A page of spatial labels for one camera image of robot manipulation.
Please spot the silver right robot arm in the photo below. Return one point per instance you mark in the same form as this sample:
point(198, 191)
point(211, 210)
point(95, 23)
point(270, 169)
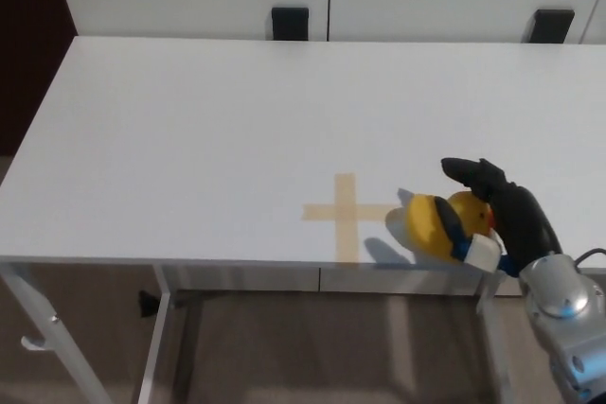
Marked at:
point(563, 309)

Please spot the black partition bracket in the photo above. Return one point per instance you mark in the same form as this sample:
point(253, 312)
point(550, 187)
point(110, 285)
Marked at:
point(290, 23)
point(551, 26)

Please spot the yellow rubber duck toy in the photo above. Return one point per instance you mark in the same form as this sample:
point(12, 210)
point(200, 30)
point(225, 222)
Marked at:
point(426, 226)

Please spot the beige masking tape strip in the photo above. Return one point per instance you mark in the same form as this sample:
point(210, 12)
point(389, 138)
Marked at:
point(347, 238)
point(322, 212)

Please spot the white desk leg hook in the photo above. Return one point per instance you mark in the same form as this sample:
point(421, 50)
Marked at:
point(34, 342)

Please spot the small black floor object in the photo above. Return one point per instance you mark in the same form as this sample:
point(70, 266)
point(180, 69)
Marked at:
point(147, 303)

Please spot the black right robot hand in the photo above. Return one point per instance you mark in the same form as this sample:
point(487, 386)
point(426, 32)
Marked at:
point(521, 224)

